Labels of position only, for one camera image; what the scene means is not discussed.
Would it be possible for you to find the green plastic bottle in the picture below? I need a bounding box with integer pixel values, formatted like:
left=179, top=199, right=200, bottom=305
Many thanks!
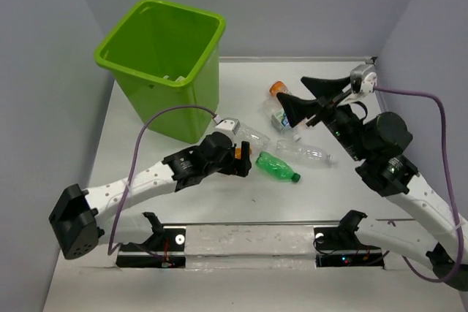
left=255, top=151, right=301, bottom=183

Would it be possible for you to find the small orange juice bottle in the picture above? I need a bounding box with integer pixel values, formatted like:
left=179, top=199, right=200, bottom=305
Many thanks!
left=235, top=147, right=252, bottom=160

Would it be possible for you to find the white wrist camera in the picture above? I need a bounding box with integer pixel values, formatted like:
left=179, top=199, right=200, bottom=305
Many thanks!
left=350, top=64, right=377, bottom=96
left=214, top=116, right=241, bottom=142

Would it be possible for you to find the clear crushed bottle near bin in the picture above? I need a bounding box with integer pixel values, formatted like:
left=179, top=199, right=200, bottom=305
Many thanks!
left=235, top=122, right=271, bottom=153

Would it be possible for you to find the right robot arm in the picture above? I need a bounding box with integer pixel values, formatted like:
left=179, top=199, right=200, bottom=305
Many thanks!
left=276, top=74, right=467, bottom=292

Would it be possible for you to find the green plastic bin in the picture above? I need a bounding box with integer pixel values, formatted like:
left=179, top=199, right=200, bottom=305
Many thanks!
left=94, top=0, right=226, bottom=144

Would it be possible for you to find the large clear white capped bottle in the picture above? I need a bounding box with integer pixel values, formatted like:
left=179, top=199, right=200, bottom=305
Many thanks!
left=162, top=75, right=186, bottom=83

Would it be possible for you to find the clear crushed bottle centre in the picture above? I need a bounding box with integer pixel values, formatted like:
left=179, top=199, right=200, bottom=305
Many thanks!
left=274, top=140, right=336, bottom=168

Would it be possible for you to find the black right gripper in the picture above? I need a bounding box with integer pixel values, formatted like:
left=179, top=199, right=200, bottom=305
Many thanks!
left=271, top=74, right=365, bottom=158

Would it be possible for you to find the clear bottle green white label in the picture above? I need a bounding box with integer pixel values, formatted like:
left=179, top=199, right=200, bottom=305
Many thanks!
left=262, top=97, right=301, bottom=142

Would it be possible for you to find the orange capped orange label bottle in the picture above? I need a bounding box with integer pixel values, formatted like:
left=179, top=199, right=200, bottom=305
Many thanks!
left=269, top=80, right=291, bottom=97

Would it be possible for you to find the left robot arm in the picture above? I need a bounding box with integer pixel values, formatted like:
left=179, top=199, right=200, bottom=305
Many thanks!
left=49, top=132, right=252, bottom=260

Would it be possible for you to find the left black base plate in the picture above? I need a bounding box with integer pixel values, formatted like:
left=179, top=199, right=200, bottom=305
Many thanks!
left=116, top=212, right=186, bottom=269

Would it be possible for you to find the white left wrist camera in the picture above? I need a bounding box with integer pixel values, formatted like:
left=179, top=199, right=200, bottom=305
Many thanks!
left=214, top=116, right=241, bottom=142

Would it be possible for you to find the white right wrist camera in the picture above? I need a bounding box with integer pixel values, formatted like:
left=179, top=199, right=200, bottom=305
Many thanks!
left=350, top=64, right=377, bottom=96

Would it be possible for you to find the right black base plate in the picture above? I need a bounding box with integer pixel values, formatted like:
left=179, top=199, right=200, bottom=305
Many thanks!
left=312, top=210, right=385, bottom=268

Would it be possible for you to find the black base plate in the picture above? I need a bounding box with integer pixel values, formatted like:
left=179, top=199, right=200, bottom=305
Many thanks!
left=312, top=210, right=385, bottom=268
left=116, top=212, right=186, bottom=269

